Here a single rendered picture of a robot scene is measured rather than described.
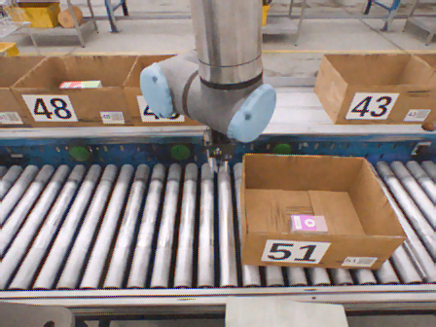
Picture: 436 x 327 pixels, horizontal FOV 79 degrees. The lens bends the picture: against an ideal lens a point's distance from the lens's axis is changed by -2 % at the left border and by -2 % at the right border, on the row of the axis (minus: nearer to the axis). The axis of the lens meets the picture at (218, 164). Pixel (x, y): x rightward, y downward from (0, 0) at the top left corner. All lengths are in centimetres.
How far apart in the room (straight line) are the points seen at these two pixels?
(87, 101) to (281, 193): 77
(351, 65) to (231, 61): 107
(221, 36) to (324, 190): 79
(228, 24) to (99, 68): 105
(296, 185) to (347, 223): 20
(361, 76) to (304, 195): 67
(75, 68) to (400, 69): 144
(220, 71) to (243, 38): 5
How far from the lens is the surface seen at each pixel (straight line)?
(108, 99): 105
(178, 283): 80
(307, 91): 135
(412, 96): 121
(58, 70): 142
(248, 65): 35
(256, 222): 89
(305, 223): 86
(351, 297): 86
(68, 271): 91
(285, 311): 78
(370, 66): 142
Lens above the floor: 148
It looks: 43 degrees down
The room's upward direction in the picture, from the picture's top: straight up
